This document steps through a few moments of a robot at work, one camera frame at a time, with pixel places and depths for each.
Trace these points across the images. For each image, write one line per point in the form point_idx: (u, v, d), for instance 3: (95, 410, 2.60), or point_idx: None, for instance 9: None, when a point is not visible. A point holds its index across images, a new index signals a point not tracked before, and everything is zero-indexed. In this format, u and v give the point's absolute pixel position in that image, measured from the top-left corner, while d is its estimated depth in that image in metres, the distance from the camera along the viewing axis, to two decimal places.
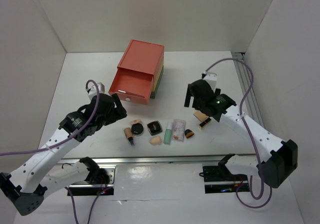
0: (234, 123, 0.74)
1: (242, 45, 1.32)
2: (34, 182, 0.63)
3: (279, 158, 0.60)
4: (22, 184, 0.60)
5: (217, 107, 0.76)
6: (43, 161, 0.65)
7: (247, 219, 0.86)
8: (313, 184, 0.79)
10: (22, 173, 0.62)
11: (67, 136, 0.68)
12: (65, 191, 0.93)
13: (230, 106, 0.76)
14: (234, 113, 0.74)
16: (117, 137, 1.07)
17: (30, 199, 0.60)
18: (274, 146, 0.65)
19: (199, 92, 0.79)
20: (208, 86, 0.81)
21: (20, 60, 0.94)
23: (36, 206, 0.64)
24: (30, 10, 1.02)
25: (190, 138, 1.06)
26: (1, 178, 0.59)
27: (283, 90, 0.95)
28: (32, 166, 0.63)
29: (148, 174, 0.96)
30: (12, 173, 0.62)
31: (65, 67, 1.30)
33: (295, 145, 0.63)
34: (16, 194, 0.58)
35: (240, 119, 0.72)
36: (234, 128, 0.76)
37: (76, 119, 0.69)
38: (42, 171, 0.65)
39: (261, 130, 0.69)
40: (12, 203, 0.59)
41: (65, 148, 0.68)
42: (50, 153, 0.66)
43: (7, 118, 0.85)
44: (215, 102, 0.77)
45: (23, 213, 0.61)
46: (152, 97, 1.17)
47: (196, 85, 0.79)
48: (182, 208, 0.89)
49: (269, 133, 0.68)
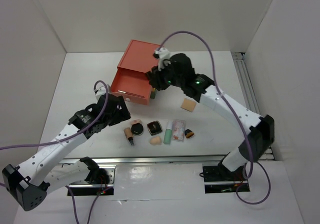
0: (213, 102, 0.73)
1: (242, 46, 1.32)
2: (41, 174, 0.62)
3: (257, 132, 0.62)
4: (31, 175, 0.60)
5: (196, 87, 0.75)
6: (53, 154, 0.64)
7: (247, 219, 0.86)
8: (313, 185, 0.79)
10: (31, 165, 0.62)
11: (76, 130, 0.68)
12: (65, 191, 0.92)
13: (209, 85, 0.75)
14: (212, 92, 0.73)
16: (117, 137, 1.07)
17: (36, 192, 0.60)
18: (253, 122, 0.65)
19: (179, 68, 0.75)
20: (190, 61, 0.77)
21: (20, 60, 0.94)
23: (38, 202, 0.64)
24: (30, 9, 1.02)
25: (190, 138, 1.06)
26: (9, 168, 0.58)
27: (283, 90, 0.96)
28: (42, 158, 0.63)
29: (148, 173, 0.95)
30: (21, 165, 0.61)
31: (65, 67, 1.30)
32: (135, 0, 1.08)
33: (272, 120, 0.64)
34: (25, 185, 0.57)
35: (220, 98, 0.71)
36: (214, 108, 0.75)
37: (86, 116, 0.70)
38: (51, 164, 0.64)
39: (241, 107, 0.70)
40: (19, 195, 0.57)
41: (74, 142, 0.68)
42: (60, 146, 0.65)
43: (7, 118, 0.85)
44: (194, 82, 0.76)
45: (25, 208, 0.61)
46: (152, 97, 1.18)
47: (180, 62, 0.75)
48: (182, 208, 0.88)
49: (248, 109, 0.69)
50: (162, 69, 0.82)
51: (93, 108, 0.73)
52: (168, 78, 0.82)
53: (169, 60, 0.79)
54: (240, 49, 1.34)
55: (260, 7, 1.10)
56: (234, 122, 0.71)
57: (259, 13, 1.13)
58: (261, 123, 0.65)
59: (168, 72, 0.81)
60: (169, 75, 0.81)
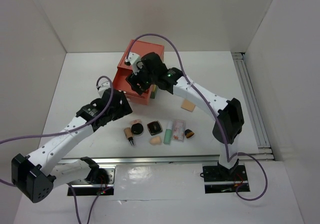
0: (185, 92, 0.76)
1: (242, 46, 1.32)
2: (51, 164, 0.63)
3: (226, 115, 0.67)
4: (42, 163, 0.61)
5: (168, 79, 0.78)
6: (62, 144, 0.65)
7: (248, 218, 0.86)
8: (313, 185, 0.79)
10: (41, 154, 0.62)
11: (84, 122, 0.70)
12: (65, 191, 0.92)
13: (180, 77, 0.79)
14: (183, 82, 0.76)
16: (117, 137, 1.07)
17: (45, 183, 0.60)
18: (220, 105, 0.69)
19: (150, 64, 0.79)
20: (159, 57, 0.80)
21: (20, 60, 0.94)
23: (45, 195, 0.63)
24: (30, 9, 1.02)
25: (190, 138, 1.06)
26: (20, 157, 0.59)
27: (283, 90, 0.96)
28: (52, 147, 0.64)
29: (148, 173, 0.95)
30: (31, 154, 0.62)
31: (65, 67, 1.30)
32: (135, 0, 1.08)
33: (239, 103, 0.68)
34: (35, 173, 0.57)
35: (190, 87, 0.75)
36: (186, 97, 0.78)
37: (92, 109, 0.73)
38: (60, 153, 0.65)
39: (210, 93, 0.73)
40: (29, 184, 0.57)
41: (83, 134, 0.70)
42: (70, 136, 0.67)
43: (7, 118, 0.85)
44: (166, 75, 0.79)
45: (31, 199, 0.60)
46: (152, 97, 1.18)
47: (149, 60, 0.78)
48: (183, 208, 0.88)
49: (216, 95, 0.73)
50: (137, 72, 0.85)
51: (97, 101, 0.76)
52: (144, 79, 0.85)
53: (141, 62, 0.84)
54: (240, 49, 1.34)
55: (260, 7, 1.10)
56: (204, 108, 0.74)
57: (259, 13, 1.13)
58: (228, 105, 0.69)
59: (143, 73, 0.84)
60: (145, 76, 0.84)
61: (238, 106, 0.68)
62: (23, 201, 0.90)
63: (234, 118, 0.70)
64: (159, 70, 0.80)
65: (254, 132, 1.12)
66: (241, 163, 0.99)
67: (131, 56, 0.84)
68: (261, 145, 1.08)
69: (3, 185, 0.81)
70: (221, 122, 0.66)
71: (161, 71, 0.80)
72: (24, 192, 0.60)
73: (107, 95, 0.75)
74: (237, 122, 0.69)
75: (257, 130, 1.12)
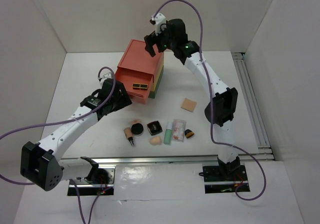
0: (194, 67, 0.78)
1: (242, 46, 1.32)
2: (60, 150, 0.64)
3: (219, 98, 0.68)
4: (53, 148, 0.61)
5: (184, 50, 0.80)
6: (71, 130, 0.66)
7: (248, 219, 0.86)
8: (313, 185, 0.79)
10: (51, 140, 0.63)
11: (90, 109, 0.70)
12: (65, 191, 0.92)
13: (195, 52, 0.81)
14: (196, 58, 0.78)
16: (117, 138, 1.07)
17: (56, 168, 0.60)
18: (220, 89, 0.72)
19: (175, 32, 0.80)
20: (185, 26, 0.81)
21: (21, 60, 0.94)
23: (55, 183, 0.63)
24: (30, 10, 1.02)
25: (190, 138, 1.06)
26: (31, 144, 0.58)
27: (283, 90, 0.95)
28: (61, 134, 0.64)
29: (148, 173, 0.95)
30: (41, 141, 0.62)
31: (65, 67, 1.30)
32: (135, 0, 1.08)
33: (236, 91, 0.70)
34: (47, 158, 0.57)
35: (201, 64, 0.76)
36: (194, 72, 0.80)
37: (95, 99, 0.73)
38: (68, 140, 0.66)
39: (215, 76, 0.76)
40: (41, 170, 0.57)
41: (89, 122, 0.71)
42: (77, 123, 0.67)
43: (8, 118, 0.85)
44: (184, 46, 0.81)
45: (43, 186, 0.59)
46: (152, 97, 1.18)
47: (176, 24, 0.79)
48: (183, 208, 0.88)
49: (220, 80, 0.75)
50: (159, 33, 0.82)
51: (99, 92, 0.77)
52: (162, 42, 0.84)
53: (165, 25, 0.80)
54: (240, 49, 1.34)
55: (260, 7, 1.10)
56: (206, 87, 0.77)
57: (259, 14, 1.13)
58: (226, 92, 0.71)
59: (163, 36, 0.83)
60: (163, 40, 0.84)
61: (235, 95, 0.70)
62: (23, 201, 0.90)
63: (227, 105, 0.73)
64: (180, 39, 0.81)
65: (254, 132, 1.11)
66: (241, 163, 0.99)
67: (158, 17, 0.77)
68: (261, 145, 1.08)
69: (3, 185, 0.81)
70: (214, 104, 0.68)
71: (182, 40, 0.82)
72: (35, 180, 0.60)
73: (107, 87, 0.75)
74: (227, 108, 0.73)
75: (257, 130, 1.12)
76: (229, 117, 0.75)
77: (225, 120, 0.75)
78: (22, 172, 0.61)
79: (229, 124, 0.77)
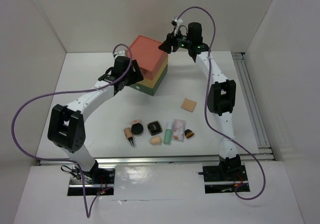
0: (202, 62, 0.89)
1: (242, 46, 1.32)
2: (85, 114, 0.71)
3: (218, 86, 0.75)
4: (80, 109, 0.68)
5: (196, 50, 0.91)
6: (93, 97, 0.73)
7: (248, 219, 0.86)
8: (313, 184, 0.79)
10: (77, 103, 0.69)
11: (108, 83, 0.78)
12: (65, 191, 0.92)
13: (205, 51, 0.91)
14: (204, 54, 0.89)
16: (117, 137, 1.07)
17: (82, 128, 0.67)
18: (219, 79, 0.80)
19: (191, 32, 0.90)
20: (201, 30, 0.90)
21: (21, 60, 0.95)
23: (79, 145, 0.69)
24: (29, 9, 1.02)
25: (190, 138, 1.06)
26: (59, 106, 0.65)
27: (283, 90, 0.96)
28: (86, 98, 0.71)
29: (148, 173, 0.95)
30: (68, 104, 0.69)
31: (65, 67, 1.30)
32: (135, 1, 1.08)
33: (234, 83, 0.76)
34: (76, 116, 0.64)
35: (207, 59, 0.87)
36: (202, 67, 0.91)
37: (111, 77, 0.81)
38: (91, 106, 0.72)
39: (217, 69, 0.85)
40: (71, 127, 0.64)
41: (106, 94, 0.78)
42: (98, 92, 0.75)
43: (9, 117, 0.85)
44: (197, 46, 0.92)
45: (70, 146, 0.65)
46: (151, 93, 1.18)
47: (194, 26, 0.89)
48: (183, 208, 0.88)
49: (221, 73, 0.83)
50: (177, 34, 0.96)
51: (113, 70, 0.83)
52: (180, 42, 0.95)
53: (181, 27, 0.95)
54: (240, 49, 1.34)
55: (260, 7, 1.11)
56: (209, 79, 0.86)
57: (259, 14, 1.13)
58: (225, 82, 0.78)
59: (180, 37, 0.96)
60: (181, 40, 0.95)
61: (232, 85, 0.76)
62: (22, 201, 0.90)
63: (225, 95, 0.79)
64: (195, 40, 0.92)
65: (254, 132, 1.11)
66: (241, 163, 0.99)
67: (179, 20, 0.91)
68: (261, 145, 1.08)
69: (4, 185, 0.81)
70: (212, 90, 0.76)
71: (196, 41, 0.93)
72: (62, 142, 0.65)
73: (120, 63, 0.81)
74: (227, 99, 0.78)
75: (257, 130, 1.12)
76: (228, 108, 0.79)
77: (224, 110, 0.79)
78: (49, 137, 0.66)
79: (229, 117, 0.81)
